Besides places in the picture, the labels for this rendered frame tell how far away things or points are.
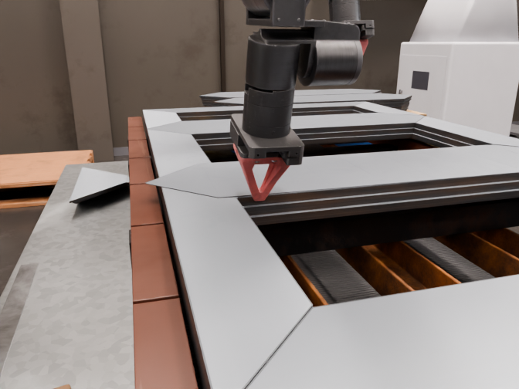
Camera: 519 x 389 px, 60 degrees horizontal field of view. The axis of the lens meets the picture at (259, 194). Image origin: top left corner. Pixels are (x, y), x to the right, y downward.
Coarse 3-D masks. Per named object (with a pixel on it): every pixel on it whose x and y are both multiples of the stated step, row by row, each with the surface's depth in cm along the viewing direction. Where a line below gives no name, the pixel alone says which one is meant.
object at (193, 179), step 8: (192, 168) 71; (200, 168) 71; (168, 176) 67; (176, 176) 67; (184, 176) 67; (192, 176) 67; (200, 176) 67; (168, 184) 63; (176, 184) 63; (184, 184) 63; (192, 184) 63; (200, 184) 63; (208, 184) 63; (192, 192) 60; (200, 192) 60; (208, 192) 60; (216, 192) 60
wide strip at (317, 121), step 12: (192, 120) 116; (204, 120) 116; (216, 120) 116; (228, 120) 116; (300, 120) 116; (312, 120) 116; (324, 120) 116; (336, 120) 116; (348, 120) 116; (360, 120) 116; (372, 120) 116; (384, 120) 116; (396, 120) 116; (408, 120) 116; (180, 132) 101; (192, 132) 101; (204, 132) 101; (216, 132) 101; (228, 132) 101
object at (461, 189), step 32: (320, 128) 107; (352, 128) 109; (384, 128) 111; (416, 128) 113; (160, 192) 68; (320, 192) 61; (352, 192) 63; (384, 192) 64; (416, 192) 65; (448, 192) 66; (480, 192) 68; (512, 192) 69; (256, 224) 59; (192, 320) 34
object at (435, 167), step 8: (376, 152) 82; (384, 152) 82; (392, 152) 82; (400, 152) 82; (408, 152) 82; (416, 152) 82; (400, 160) 77; (408, 160) 77; (416, 160) 77; (424, 160) 77; (432, 160) 77; (440, 160) 77; (416, 168) 72; (424, 168) 72; (432, 168) 72; (440, 168) 72; (448, 168) 72; (456, 168) 72; (464, 168) 72; (432, 176) 68; (440, 176) 68; (448, 176) 68; (456, 176) 68; (464, 176) 68; (472, 176) 68
